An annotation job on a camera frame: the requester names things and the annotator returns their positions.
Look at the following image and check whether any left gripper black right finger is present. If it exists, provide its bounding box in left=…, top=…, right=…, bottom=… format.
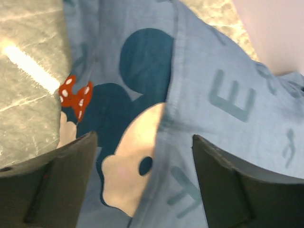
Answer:
left=192, top=135, right=304, bottom=228

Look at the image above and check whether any blue cartoon mouse pillowcase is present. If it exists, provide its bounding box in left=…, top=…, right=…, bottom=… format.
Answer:
left=58, top=0, right=304, bottom=228

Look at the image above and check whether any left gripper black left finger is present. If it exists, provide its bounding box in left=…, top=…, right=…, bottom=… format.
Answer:
left=0, top=132, right=97, bottom=228

